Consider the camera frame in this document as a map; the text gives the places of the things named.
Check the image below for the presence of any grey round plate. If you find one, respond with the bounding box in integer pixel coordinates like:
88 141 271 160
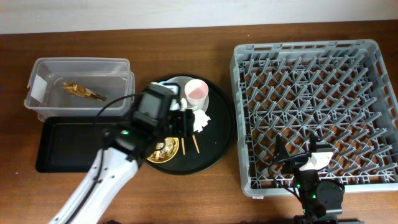
167 76 210 112

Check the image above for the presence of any brown snack wrapper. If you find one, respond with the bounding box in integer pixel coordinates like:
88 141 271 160
62 82 106 101

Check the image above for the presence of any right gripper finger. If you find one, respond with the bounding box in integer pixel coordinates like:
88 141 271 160
273 134 290 162
310 133 320 148

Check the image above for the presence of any clear plastic storage bin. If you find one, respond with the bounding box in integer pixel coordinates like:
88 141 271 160
24 57 135 121

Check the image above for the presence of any yellow bowl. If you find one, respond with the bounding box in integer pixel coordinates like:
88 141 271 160
146 137 180 164

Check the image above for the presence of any wooden chopstick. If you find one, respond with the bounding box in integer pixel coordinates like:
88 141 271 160
192 134 200 154
181 138 185 155

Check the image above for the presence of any black rectangular tray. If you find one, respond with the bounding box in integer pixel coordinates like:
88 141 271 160
34 115 127 174

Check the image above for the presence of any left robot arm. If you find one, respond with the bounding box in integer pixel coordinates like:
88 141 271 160
51 82 195 223

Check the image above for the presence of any grey dishwasher rack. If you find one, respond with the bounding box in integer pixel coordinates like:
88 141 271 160
230 39 397 198

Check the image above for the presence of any white tissue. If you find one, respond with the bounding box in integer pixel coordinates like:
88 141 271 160
170 98 211 133

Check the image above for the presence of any blue plastic cup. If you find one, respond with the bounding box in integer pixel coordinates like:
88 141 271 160
157 82 170 86

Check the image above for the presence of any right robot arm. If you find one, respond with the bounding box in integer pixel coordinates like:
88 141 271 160
269 134 345 224

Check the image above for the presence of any food scraps and rice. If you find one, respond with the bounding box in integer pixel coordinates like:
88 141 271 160
150 138 177 161

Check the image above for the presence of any pink plastic cup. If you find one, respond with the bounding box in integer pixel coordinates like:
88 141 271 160
184 79 209 107

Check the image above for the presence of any round black serving tray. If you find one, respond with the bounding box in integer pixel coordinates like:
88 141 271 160
146 74 236 175

